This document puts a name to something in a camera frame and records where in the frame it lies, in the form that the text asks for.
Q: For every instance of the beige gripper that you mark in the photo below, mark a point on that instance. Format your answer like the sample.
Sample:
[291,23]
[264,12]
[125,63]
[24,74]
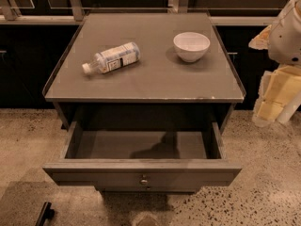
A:
[286,41]

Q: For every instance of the grey top drawer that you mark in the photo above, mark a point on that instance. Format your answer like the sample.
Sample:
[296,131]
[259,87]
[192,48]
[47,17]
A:
[175,159]

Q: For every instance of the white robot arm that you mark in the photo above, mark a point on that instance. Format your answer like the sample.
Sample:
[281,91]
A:
[290,15]

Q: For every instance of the grey drawer cabinet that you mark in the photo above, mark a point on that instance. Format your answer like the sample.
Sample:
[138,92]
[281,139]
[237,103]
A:
[158,77]

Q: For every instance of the round metal drawer knob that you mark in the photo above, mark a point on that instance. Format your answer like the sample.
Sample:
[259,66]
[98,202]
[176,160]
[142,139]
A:
[144,180]

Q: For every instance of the white ceramic bowl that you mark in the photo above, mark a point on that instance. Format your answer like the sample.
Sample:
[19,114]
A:
[191,46]

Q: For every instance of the clear plastic water bottle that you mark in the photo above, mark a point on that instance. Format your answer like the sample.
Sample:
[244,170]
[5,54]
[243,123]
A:
[113,59]

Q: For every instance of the black object on floor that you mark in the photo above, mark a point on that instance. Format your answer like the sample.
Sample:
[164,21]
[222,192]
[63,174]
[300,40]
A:
[46,212]

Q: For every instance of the metal railing frame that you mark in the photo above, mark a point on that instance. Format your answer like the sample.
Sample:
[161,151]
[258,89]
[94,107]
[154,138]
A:
[222,12]

